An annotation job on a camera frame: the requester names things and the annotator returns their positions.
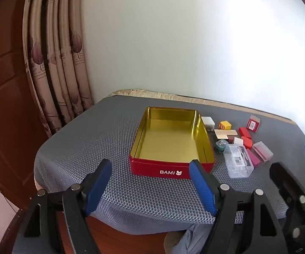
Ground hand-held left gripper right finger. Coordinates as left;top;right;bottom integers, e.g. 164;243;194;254
189;159;289;254

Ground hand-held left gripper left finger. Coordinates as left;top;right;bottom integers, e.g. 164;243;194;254
12;159;113;254

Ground pink block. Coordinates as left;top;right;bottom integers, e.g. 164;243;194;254
246;149;264;168

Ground clear labelled plastic box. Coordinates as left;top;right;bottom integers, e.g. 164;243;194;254
223;144;254;178

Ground red rectangular tin box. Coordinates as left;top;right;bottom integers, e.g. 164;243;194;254
129;106;216;179

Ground ribbed rectangular box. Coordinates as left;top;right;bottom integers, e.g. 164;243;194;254
214;129;238;140

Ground small clear plastic box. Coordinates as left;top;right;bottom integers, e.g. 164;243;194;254
253;141;274;162

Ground teal round container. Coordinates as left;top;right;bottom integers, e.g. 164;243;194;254
215;140;228;153

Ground grey honeycomb mat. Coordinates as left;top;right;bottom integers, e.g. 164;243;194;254
33;95;305;236

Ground blue grey trousers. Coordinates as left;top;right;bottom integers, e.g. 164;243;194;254
172;224;216;254

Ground small red labelled box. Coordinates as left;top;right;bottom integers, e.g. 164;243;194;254
247;115;261;133

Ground white plug charger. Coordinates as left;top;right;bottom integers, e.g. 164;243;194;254
201;116;216;131

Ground yellow striped block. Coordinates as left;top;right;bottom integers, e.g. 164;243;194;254
219;120;234;131

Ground beige leaf-print curtain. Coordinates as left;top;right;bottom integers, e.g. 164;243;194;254
22;0;95;138

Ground brown wooden door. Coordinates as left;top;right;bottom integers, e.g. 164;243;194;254
0;0;52;209

